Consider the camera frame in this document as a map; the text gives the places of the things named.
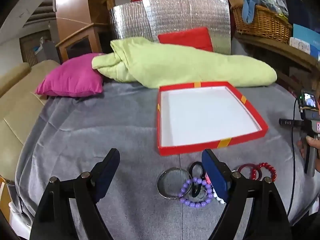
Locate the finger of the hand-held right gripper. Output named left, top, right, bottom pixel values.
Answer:
left=279, top=118, right=304, bottom=128

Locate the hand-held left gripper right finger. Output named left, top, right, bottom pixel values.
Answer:
left=201, top=149, right=293, bottom=240

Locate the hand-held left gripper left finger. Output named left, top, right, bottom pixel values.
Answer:
left=29, top=148, right=120, bottom=240

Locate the white stone bead bracelet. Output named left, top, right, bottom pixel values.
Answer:
left=212, top=189, right=227, bottom=204

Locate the black hair tie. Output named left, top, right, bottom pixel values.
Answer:
left=189, top=161, right=207, bottom=198

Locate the dark red bangle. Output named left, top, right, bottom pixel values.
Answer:
left=237, top=163, right=263, bottom=180

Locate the purple bead bracelet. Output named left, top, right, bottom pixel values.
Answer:
left=178, top=177, right=214, bottom=208

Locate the red bead bracelet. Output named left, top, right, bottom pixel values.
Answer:
left=251, top=162, right=277, bottom=182

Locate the silver bangle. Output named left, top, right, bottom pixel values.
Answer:
left=157, top=167, right=193, bottom=200

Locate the red shallow cardboard box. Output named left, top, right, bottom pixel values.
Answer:
left=156, top=81, right=269, bottom=156

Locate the person's right hand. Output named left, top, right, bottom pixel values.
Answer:
left=297, top=135, right=320, bottom=173

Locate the grey bed cover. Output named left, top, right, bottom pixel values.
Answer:
left=15, top=80, right=320, bottom=240

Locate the wooden shelf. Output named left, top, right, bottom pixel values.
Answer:
left=235, top=32, right=320, bottom=85

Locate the blue and white box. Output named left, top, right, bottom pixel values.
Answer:
left=289, top=24, right=320, bottom=61

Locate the magenta pillow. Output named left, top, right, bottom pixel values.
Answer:
left=35, top=53, right=104, bottom=97

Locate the wicker basket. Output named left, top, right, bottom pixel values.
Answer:
left=231, top=4, right=293, bottom=44

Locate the beige sofa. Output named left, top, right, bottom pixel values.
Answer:
left=0, top=60, right=62, bottom=180

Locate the light green folded blanket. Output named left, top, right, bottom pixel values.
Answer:
left=91, top=37, right=277, bottom=89

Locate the blue cloth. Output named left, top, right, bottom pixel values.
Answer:
left=241, top=0, right=258, bottom=23

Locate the red pillow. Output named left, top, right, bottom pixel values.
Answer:
left=158, top=27, right=214, bottom=52

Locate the wicker drawer unit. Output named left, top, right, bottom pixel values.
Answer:
left=19, top=30, right=53, bottom=67

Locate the silver foil insulation panel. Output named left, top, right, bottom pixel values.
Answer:
left=109, top=0, right=232, bottom=55

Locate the wooden cabinet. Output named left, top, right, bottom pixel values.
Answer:
left=55, top=0, right=112, bottom=64

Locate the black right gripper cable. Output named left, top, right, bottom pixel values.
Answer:
left=286, top=96, right=304, bottom=220

